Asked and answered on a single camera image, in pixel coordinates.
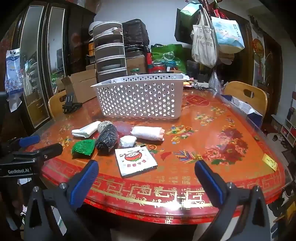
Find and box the green foil packet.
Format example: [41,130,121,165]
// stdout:
[71,138,96,158]

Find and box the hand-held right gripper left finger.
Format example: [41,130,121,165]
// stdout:
[24,159,100,241]

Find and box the white storage shelf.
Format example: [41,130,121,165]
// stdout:
[280,109,296,147]

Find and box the black hanging bag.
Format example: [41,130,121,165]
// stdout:
[174,8,197,45]

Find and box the white perforated plastic basket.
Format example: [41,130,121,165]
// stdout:
[91,74,187,120]

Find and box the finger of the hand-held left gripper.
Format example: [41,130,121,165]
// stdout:
[11,143,63,163]
[6,136,41,149]

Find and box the wooden chair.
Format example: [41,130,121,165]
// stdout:
[48,90,68,118]
[223,81,268,116]

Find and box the small cardboard box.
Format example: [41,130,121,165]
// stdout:
[126,54,147,76]

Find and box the white power strip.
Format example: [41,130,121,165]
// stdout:
[192,80,210,90]

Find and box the tiered mesh food cover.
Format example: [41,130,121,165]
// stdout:
[89,21,128,82]

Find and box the black patterned soft pouch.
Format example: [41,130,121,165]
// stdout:
[96,124,119,153]

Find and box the pink translucent soft bag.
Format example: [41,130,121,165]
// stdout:
[114,121,133,137]

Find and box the open cardboard box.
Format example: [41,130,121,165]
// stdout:
[61,69,97,103]

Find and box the dark mirrored wardrobe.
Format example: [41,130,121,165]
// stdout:
[11,2,97,129]

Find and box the black bundled bag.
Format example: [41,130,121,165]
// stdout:
[122,19,150,54]

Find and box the yellow sticker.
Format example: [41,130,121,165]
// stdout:
[262,154,278,171]

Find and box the beige canvas tote bag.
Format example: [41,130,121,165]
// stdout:
[190,7,218,69]

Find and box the small white soft packet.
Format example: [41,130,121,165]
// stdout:
[119,136,137,148]

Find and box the red wall ornament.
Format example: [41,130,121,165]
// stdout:
[252,38,265,70]

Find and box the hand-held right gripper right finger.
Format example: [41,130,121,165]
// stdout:
[194,160,271,241]

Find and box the white packet with red print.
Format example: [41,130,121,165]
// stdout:
[115,146,158,178]

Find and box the glass jar with red label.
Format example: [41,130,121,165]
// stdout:
[149,61,168,75]

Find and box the green shopping bag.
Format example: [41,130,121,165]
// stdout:
[151,44,186,74]

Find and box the green hanging bag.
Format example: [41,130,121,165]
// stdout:
[180,1,202,24]

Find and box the blue white printed bag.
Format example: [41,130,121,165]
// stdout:
[210,16,245,54]

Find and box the white leaf-patterned soft pouch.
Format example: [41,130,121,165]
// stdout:
[97,120,112,133]

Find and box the white blue paper bag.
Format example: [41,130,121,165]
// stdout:
[220,93,263,123]

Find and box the clear plastic bag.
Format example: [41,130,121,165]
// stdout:
[208,69,223,93]

